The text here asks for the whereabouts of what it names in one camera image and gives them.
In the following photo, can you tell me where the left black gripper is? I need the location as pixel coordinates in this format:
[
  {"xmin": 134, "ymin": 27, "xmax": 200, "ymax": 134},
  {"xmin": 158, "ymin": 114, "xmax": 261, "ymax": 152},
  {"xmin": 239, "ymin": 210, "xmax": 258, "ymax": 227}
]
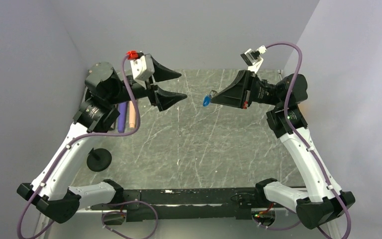
[{"xmin": 107, "ymin": 55, "xmax": 188, "ymax": 111}]

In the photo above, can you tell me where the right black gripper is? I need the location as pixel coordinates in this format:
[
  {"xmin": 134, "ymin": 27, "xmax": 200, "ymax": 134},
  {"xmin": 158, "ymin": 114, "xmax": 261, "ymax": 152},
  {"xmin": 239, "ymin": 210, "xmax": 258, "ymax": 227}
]
[{"xmin": 210, "ymin": 70, "xmax": 284, "ymax": 109}]

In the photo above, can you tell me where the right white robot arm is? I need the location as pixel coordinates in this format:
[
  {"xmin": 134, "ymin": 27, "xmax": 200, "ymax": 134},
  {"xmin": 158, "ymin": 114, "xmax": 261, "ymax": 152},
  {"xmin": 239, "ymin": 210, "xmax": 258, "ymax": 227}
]
[{"xmin": 204, "ymin": 70, "xmax": 355, "ymax": 229}]

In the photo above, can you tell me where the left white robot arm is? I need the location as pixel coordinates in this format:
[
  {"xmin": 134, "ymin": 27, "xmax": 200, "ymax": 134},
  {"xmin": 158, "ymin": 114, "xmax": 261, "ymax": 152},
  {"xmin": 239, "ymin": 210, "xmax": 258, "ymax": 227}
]
[{"xmin": 17, "ymin": 53, "xmax": 187, "ymax": 224}]

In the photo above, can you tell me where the pink microphone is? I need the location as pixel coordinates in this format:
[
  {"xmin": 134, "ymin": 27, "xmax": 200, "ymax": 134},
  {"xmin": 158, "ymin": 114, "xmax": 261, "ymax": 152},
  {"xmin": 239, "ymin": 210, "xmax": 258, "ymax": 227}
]
[{"xmin": 128, "ymin": 101, "xmax": 136, "ymax": 129}]

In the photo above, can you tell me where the purple microphone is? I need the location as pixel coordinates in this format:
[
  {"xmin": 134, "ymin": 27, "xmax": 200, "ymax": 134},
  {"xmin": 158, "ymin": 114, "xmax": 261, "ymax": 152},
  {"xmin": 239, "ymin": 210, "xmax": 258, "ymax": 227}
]
[{"xmin": 117, "ymin": 102, "xmax": 128, "ymax": 133}]

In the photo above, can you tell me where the glitter grey microphone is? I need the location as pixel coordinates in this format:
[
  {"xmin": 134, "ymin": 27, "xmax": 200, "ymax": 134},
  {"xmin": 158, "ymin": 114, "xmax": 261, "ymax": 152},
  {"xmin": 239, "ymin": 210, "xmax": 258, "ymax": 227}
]
[{"xmin": 110, "ymin": 113, "xmax": 118, "ymax": 130}]

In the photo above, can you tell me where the round gold black disc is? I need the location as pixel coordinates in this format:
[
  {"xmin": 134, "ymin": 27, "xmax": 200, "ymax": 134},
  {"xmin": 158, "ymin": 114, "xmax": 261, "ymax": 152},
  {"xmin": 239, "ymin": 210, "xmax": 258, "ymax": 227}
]
[{"xmin": 87, "ymin": 148, "xmax": 112, "ymax": 172}]

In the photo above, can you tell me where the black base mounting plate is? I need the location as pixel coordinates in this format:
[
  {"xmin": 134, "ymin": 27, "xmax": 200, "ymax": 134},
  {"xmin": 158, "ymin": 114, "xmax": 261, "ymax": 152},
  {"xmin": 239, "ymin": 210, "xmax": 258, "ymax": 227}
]
[{"xmin": 91, "ymin": 187, "xmax": 273, "ymax": 222}]

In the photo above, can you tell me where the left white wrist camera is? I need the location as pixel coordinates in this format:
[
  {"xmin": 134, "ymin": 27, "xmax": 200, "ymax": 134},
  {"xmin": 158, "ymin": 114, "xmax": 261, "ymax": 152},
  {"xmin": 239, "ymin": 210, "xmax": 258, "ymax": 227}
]
[{"xmin": 126, "ymin": 51, "xmax": 155, "ymax": 82}]

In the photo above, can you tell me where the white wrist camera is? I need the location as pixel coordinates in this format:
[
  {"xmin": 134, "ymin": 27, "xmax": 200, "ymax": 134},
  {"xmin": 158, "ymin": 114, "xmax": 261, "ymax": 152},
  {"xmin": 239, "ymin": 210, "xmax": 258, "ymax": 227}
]
[
  {"xmin": 126, "ymin": 51, "xmax": 155, "ymax": 82},
  {"xmin": 240, "ymin": 45, "xmax": 267, "ymax": 73}
]

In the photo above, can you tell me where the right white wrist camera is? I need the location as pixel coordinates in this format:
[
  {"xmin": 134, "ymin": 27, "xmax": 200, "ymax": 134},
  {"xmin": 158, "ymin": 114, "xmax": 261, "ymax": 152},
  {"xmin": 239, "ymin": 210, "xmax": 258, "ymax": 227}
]
[{"xmin": 240, "ymin": 45, "xmax": 267, "ymax": 73}]

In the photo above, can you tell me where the aluminium frame rail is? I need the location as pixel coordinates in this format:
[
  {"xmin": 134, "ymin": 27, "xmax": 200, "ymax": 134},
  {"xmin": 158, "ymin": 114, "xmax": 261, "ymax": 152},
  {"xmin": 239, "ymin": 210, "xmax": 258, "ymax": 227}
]
[{"xmin": 32, "ymin": 198, "xmax": 96, "ymax": 239}]

